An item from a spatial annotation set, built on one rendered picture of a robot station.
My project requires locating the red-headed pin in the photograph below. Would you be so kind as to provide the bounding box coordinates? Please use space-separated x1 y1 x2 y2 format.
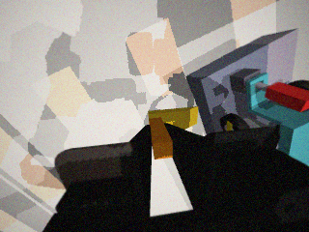
255 82 309 112

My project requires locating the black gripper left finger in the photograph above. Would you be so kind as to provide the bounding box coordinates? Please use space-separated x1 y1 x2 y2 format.
54 125 152 218

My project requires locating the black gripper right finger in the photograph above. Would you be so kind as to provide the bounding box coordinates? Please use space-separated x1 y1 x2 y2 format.
164 123 280 210

